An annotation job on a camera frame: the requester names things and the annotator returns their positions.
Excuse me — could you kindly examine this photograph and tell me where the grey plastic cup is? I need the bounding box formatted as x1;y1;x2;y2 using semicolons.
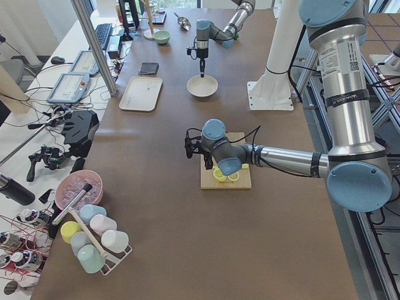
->
70;231;92;257

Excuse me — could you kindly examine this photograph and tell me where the cream round plate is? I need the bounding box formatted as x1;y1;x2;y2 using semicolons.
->
186;75;218;98

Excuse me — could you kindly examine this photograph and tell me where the black computer mouse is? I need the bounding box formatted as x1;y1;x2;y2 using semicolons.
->
51;56;65;65

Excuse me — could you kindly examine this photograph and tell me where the pink bowl with ice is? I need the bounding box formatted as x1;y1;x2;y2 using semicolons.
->
55;170;104;210

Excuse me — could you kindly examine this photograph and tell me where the steel black-tipped muddler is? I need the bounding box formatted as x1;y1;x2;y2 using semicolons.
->
52;183;93;226

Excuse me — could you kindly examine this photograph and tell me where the lemon slice upper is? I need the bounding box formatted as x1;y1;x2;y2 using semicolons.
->
212;167;228;183

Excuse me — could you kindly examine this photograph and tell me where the aluminium frame post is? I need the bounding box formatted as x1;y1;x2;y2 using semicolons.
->
71;0;118;96

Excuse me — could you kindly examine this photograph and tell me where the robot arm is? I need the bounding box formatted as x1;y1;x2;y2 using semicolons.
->
194;1;393;212
187;0;256;78

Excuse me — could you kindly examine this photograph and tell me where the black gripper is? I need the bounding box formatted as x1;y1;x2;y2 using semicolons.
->
199;146;214;170
196;47;209;78

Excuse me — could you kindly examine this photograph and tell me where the wooden cutting board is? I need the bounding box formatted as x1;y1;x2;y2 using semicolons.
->
200;132;253;190

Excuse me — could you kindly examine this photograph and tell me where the blue plastic cup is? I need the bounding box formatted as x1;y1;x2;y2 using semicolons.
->
79;204;107;224

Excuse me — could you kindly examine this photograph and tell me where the teach pendant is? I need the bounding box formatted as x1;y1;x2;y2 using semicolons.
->
69;51;99;77
46;72;90;104

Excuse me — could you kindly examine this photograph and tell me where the pink plastic cup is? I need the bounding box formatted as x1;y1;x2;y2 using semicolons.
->
89;214;118;236

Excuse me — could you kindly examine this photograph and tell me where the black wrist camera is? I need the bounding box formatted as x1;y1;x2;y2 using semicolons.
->
184;127;203;159
186;47;198;56

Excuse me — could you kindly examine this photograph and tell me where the far teach pendant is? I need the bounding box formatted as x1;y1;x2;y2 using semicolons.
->
69;51;99;77

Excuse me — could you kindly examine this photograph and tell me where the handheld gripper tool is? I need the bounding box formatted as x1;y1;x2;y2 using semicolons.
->
26;146;71;182

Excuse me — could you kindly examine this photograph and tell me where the mint green plastic cup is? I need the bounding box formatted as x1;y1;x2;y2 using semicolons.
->
77;244;106;274

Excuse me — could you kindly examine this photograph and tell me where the lemon slice lower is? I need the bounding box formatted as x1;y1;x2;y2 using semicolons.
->
227;172;240;182

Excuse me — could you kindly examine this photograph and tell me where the wooden cup tree stand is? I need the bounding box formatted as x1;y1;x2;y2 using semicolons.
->
141;0;160;40

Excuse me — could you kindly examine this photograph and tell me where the yellow plastic cup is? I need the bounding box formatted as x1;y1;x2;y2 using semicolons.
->
61;221;82;244

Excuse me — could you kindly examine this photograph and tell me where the green bowl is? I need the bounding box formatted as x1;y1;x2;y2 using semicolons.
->
153;30;171;45

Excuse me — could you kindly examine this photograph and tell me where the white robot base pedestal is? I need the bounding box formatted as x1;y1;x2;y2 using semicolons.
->
247;0;304;111

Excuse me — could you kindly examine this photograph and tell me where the white wire cup rack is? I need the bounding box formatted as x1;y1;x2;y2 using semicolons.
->
100;245;133;276

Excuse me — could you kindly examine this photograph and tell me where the cream rabbit tray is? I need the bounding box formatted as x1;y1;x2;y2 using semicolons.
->
119;76;163;112

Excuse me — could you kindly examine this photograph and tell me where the black keyboard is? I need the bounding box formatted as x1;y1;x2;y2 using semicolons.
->
95;23;113;50

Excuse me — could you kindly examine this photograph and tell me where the lemon slice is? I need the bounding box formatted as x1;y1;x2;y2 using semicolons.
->
212;167;228;183
227;172;240;182

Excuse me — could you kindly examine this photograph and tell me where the metal ice scoop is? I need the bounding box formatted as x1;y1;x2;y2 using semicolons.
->
174;12;191;31

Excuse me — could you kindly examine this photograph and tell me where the grey folded cloth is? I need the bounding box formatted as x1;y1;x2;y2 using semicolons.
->
139;62;159;75

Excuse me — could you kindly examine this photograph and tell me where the white plastic cup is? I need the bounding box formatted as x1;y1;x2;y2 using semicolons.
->
101;230;129;253

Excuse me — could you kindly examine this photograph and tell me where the near teach pendant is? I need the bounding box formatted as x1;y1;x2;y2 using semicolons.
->
46;72;90;104

